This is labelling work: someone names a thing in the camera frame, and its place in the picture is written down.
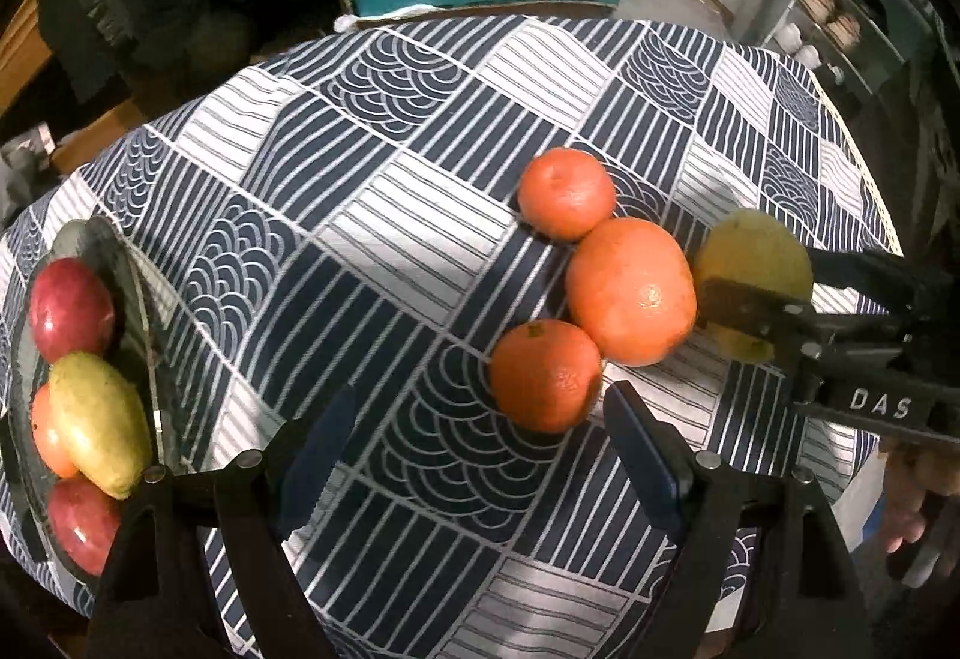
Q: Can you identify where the small tangerine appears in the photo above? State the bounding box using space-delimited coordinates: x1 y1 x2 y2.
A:
517 147 617 242
487 319 605 435

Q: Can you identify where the red apple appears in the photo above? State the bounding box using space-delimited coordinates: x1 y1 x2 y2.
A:
46 475 125 577
28 257 117 364

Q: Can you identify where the navy white patterned tablecloth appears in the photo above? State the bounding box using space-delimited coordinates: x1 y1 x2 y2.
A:
0 14 905 659

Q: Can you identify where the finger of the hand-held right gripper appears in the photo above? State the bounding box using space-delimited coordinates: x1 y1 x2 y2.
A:
696 276 826 375
806 248 953 315

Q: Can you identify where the medium orange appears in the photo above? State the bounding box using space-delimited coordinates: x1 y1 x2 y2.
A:
30 383 80 480

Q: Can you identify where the person's right hand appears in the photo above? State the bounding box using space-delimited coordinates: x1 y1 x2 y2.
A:
877 441 960 555

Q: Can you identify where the grey clothes pile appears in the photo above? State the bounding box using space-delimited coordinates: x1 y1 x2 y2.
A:
0 134 61 225

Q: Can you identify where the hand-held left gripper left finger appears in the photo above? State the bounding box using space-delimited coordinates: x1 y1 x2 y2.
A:
90 383 357 659

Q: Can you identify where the large orange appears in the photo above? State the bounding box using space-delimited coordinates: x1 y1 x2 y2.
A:
565 216 698 367

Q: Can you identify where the green-yellow mango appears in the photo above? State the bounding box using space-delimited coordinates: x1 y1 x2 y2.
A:
49 351 155 501

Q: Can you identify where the yellow mango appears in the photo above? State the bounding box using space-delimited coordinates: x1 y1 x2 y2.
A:
691 209 815 364

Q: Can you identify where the green glass plate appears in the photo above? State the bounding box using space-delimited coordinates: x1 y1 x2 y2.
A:
0 216 188 585

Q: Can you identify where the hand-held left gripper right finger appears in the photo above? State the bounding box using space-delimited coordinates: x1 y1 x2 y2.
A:
604 381 878 659

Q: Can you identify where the shoe rack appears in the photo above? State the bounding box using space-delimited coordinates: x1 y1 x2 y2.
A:
765 0 931 97

